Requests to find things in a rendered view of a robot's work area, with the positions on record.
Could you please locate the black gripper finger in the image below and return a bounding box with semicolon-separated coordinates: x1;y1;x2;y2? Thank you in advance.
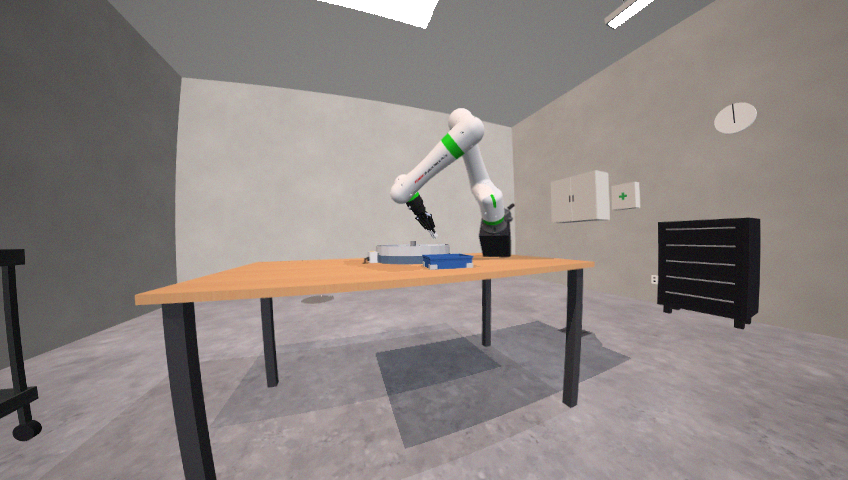
421;213;438;239
415;216;434;239

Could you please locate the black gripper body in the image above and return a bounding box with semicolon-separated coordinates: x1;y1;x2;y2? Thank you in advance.
412;204;427;220

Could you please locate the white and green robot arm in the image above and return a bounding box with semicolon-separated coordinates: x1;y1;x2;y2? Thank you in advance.
390;108;515;234

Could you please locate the blue crate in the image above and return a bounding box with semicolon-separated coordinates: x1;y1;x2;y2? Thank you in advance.
422;254;473;270

